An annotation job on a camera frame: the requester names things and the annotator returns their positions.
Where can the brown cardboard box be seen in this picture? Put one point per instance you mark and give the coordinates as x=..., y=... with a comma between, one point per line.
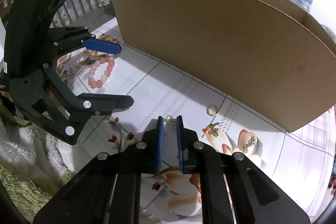
x=223, y=43

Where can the green shaggy rug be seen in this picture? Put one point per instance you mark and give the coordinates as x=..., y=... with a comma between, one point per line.
x=21, y=187

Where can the pink floral bed sheet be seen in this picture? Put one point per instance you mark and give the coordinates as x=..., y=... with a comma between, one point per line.
x=332, y=182

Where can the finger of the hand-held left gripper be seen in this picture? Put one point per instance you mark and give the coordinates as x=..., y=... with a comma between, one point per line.
x=110, y=102
x=102, y=47

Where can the blue water dispenser bottle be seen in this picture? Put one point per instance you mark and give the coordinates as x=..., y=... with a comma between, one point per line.
x=302, y=1

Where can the gold butterfly earring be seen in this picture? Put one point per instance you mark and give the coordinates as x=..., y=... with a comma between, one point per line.
x=214, y=130

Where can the gold hoop earring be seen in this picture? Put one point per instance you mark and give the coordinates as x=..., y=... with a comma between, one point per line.
x=168, y=117

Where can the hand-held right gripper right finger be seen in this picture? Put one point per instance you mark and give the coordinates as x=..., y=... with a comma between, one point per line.
x=180, y=145

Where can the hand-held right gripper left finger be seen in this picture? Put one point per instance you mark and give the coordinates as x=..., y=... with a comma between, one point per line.
x=158, y=145

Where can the gold honeycomb brooch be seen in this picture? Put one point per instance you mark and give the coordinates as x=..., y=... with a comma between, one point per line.
x=249, y=145

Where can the floral printed table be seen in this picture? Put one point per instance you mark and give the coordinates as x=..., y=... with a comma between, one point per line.
x=162, y=82

